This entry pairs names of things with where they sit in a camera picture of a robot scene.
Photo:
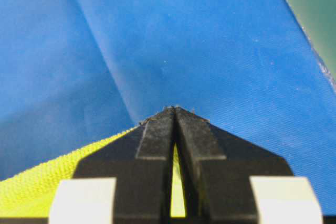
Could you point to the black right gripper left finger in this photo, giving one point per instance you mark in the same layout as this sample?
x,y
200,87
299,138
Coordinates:
x,y
127,181

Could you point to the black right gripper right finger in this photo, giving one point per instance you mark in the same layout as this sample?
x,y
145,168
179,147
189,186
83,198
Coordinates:
x,y
219,165

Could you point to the yellow-green square towel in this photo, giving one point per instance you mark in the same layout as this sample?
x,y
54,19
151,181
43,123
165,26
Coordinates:
x,y
49,191

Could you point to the blue table cloth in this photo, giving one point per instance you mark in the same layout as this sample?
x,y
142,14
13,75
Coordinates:
x,y
76,71

